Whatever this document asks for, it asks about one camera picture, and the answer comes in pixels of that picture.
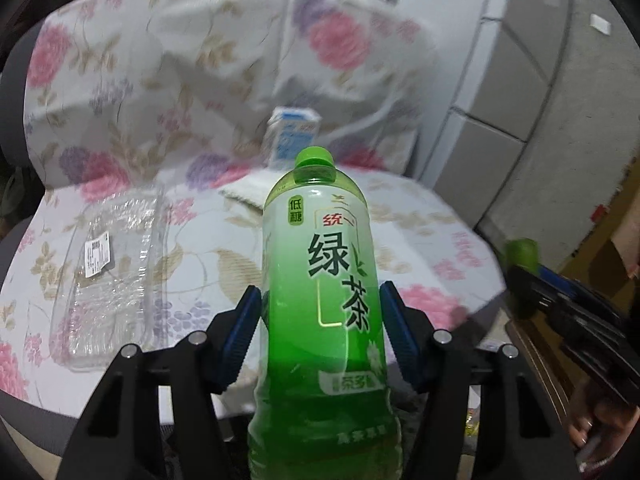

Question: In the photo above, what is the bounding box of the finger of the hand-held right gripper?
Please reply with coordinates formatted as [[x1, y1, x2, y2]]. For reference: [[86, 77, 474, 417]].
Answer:
[[506, 264, 603, 322]]

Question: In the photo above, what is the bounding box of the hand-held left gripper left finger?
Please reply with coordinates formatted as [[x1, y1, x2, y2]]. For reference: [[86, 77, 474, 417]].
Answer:
[[55, 285, 263, 480]]

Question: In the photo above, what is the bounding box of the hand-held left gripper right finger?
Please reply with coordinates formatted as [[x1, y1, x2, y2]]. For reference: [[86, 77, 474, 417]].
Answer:
[[377, 280, 571, 480]]

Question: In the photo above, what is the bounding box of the small green object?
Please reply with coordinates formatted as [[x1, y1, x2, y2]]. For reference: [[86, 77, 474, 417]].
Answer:
[[504, 237, 541, 281]]

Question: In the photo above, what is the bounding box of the green tea bottle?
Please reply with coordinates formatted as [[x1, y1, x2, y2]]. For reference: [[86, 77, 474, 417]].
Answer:
[[247, 146, 403, 480]]

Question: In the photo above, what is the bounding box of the person's right hand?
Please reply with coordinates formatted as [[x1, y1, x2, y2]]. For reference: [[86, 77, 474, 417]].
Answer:
[[567, 384, 640, 468]]

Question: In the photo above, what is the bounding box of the brown wooden furniture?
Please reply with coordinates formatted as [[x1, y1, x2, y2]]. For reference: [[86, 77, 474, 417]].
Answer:
[[505, 205, 640, 411]]

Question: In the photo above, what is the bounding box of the clear plastic food container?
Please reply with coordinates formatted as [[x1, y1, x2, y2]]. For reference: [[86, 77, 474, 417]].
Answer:
[[50, 185, 169, 372]]

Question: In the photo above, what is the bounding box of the white gold-print tissue packet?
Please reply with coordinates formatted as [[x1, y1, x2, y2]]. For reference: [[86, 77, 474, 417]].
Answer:
[[220, 170, 281, 207]]

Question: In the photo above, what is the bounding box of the blue white milk carton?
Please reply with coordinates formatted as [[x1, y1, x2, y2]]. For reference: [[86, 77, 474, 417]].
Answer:
[[265, 106, 321, 171]]

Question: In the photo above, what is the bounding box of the grey drawer cabinet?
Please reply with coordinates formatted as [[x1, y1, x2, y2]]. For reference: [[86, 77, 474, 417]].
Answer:
[[410, 0, 640, 243]]

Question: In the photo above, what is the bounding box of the grey office chair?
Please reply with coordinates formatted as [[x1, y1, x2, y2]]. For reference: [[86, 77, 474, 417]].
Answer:
[[0, 20, 261, 480]]

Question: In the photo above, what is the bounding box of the floral printed cloth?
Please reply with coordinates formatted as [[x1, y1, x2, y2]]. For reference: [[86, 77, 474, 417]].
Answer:
[[0, 0, 507, 403]]

